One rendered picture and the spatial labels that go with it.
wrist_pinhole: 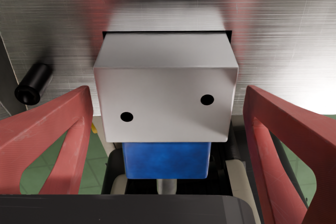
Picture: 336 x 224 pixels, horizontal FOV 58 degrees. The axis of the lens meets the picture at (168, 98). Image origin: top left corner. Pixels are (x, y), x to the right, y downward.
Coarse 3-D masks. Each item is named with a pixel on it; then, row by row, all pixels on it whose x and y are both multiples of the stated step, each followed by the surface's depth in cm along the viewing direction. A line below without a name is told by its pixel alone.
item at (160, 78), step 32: (128, 32) 12; (160, 32) 12; (192, 32) 12; (224, 32) 12; (96, 64) 10; (128, 64) 10; (160, 64) 10; (192, 64) 10; (224, 64) 10; (128, 96) 11; (160, 96) 11; (192, 96) 11; (224, 96) 11; (128, 128) 12; (160, 128) 12; (192, 128) 12; (224, 128) 12; (128, 160) 15; (160, 160) 15; (192, 160) 15; (160, 192) 18
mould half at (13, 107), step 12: (0, 36) 20; (0, 48) 20; (0, 60) 20; (0, 72) 20; (12, 72) 21; (0, 84) 19; (12, 84) 20; (0, 96) 19; (12, 96) 20; (0, 108) 19; (12, 108) 20; (24, 108) 21
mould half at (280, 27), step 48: (0, 0) 12; (48, 0) 12; (96, 0) 12; (144, 0) 12; (192, 0) 12; (240, 0) 12; (288, 0) 12; (48, 48) 13; (96, 48) 13; (240, 48) 13; (288, 48) 13; (48, 96) 14; (96, 96) 14; (240, 96) 14; (288, 96) 14
